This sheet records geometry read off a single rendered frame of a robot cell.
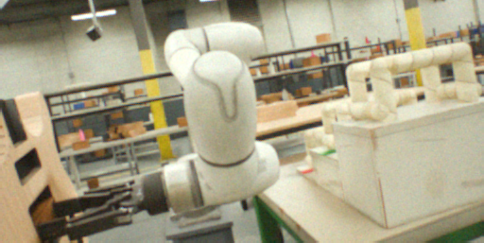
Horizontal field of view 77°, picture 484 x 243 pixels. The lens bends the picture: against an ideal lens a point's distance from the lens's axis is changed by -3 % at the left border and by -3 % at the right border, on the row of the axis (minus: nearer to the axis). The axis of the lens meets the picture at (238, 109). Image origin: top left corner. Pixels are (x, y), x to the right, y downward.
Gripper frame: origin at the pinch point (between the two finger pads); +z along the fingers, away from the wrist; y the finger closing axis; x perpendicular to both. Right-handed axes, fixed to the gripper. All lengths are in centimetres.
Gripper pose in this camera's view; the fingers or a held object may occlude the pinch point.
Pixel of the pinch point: (49, 220)
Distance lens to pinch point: 64.8
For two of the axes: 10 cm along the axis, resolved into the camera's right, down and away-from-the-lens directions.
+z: -9.6, 2.1, -2.0
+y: -2.4, -1.7, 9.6
